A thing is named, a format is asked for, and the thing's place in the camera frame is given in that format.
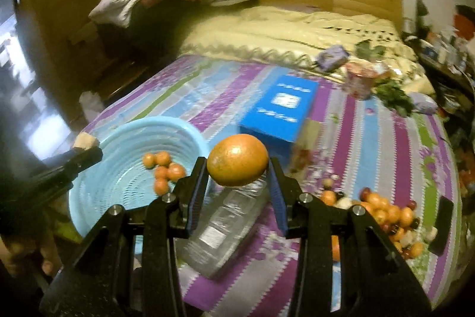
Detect orange in basket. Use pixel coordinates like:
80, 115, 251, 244
167, 163, 187, 183

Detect dark wooden wardrobe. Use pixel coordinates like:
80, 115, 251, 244
14, 0, 187, 106

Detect cream quilted blanket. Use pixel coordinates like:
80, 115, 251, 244
180, 7, 435, 95

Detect clear plastic tray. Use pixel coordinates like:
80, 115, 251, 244
176, 176, 270, 278

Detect purple packet on bed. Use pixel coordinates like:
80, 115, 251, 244
316, 45, 349, 72

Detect large orange fruit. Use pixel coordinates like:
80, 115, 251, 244
207, 133, 269, 187

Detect striped floral bed sheet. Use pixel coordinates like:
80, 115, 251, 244
86, 56, 461, 316

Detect light blue plastic basket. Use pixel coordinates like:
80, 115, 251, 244
69, 116, 209, 236

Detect blue cardboard box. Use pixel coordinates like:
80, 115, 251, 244
238, 75, 319, 167

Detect white cube near phone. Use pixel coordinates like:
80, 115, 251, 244
424, 226, 438, 244

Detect black smartphone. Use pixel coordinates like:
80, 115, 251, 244
428, 196, 454, 257

